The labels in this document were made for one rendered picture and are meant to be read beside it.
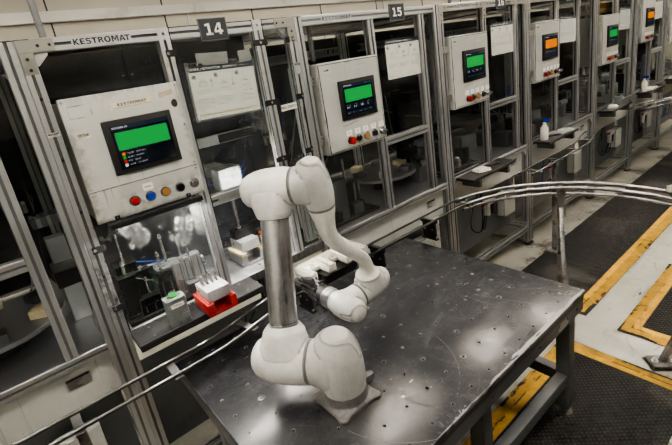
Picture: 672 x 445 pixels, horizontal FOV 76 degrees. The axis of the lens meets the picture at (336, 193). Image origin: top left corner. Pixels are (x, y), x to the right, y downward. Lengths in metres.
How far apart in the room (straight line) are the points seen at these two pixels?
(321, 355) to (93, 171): 1.04
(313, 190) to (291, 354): 0.56
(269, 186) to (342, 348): 0.58
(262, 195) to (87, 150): 0.66
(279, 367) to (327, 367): 0.17
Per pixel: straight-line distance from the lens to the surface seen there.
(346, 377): 1.54
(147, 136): 1.80
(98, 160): 1.79
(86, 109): 1.78
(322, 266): 2.15
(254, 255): 2.31
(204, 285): 1.91
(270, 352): 1.58
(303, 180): 1.43
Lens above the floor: 1.83
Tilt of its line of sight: 17 degrees down
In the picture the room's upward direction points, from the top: 9 degrees counter-clockwise
